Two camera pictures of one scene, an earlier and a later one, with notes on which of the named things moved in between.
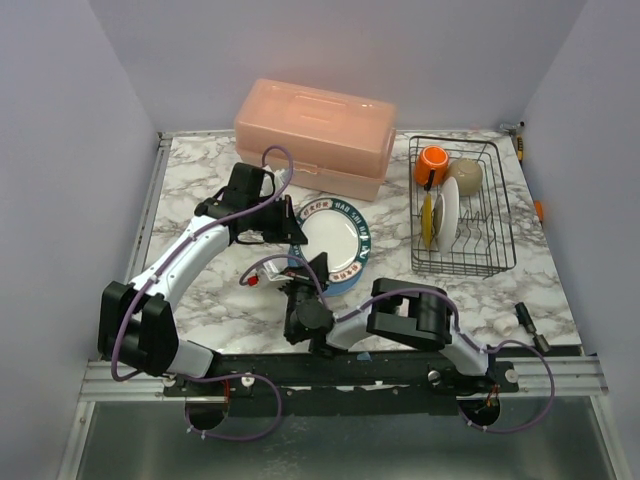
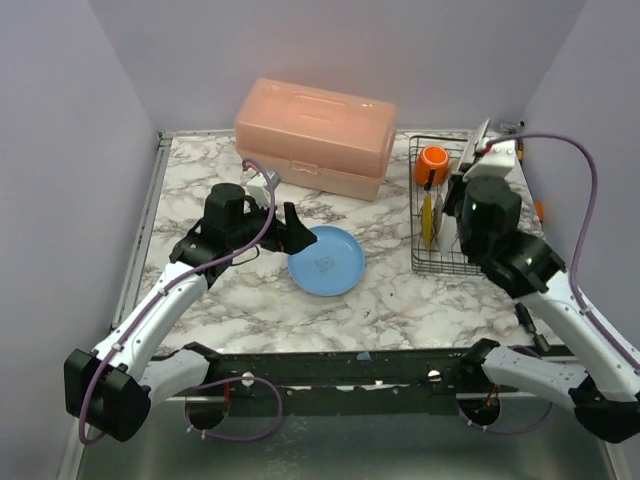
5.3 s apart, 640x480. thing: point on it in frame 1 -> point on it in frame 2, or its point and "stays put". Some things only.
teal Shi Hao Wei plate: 337,229 -> 471,151
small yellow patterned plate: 427,220 stays put
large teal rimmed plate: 446,221 stays put
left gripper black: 286,220 stays put
